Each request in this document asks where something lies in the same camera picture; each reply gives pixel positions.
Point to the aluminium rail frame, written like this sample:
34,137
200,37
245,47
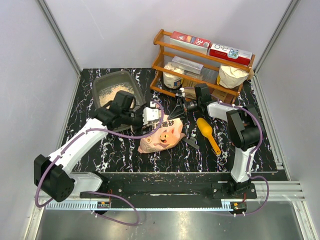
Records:
279,212

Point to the tan cardboard box on shelf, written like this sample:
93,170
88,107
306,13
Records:
189,91

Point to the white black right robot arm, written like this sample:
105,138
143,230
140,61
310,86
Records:
245,130

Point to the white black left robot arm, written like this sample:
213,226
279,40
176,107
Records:
53,174

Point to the white crumpled bag left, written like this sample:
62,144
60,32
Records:
172,81

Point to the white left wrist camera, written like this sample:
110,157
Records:
151,113

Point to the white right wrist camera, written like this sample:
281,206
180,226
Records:
180,94

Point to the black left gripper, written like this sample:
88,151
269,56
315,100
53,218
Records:
141,123

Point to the red white blue box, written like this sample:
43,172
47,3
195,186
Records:
230,54

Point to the silver grey flat box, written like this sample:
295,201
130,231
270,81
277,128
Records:
187,65

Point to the red white toothpaste box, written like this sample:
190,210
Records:
190,42

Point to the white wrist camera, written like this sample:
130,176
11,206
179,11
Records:
180,94
151,113

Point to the pink cat litter bag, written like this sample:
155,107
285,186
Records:
166,137

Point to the black bag clip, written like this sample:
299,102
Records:
191,141

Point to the white paper bag right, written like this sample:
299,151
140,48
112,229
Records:
230,77

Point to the yellow plastic scoop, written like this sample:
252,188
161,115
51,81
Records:
207,131

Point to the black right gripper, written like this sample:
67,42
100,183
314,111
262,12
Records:
179,111

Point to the grey plastic litter box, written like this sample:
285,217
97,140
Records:
112,85

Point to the beige cat litter pellets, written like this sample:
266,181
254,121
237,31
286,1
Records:
109,94

